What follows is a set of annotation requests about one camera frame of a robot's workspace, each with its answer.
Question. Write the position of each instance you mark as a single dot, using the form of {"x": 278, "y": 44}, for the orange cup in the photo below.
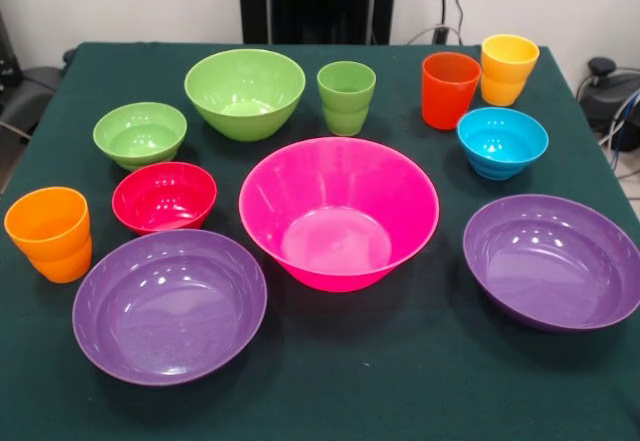
{"x": 50, "y": 236}

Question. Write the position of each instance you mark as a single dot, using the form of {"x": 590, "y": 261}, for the large pink bowl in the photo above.
{"x": 340, "y": 201}

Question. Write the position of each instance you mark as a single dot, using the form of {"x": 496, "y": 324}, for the small green bowl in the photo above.
{"x": 140, "y": 133}

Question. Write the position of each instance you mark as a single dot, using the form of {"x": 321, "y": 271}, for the green cup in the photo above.
{"x": 345, "y": 101}

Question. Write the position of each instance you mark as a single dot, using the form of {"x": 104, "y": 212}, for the red cup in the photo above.
{"x": 447, "y": 96}

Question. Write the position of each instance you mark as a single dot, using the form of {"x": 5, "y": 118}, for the blue bowl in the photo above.
{"x": 502, "y": 143}

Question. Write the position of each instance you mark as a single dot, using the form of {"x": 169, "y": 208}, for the dark green tablecloth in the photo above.
{"x": 350, "y": 361}

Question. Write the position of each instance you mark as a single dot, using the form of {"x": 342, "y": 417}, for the yellow cup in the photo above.
{"x": 505, "y": 76}

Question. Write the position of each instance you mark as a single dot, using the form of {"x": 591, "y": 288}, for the small red bowl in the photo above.
{"x": 165, "y": 201}

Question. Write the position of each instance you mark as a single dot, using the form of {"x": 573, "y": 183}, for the black floor stand base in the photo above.
{"x": 607, "y": 91}
{"x": 25, "y": 96}

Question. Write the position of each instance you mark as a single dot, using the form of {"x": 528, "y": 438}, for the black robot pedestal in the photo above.
{"x": 320, "y": 1}

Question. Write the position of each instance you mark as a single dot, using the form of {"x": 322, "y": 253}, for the purple bowl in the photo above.
{"x": 550, "y": 266}
{"x": 170, "y": 311}

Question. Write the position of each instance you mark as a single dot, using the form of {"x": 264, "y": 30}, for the large green bowl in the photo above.
{"x": 245, "y": 91}

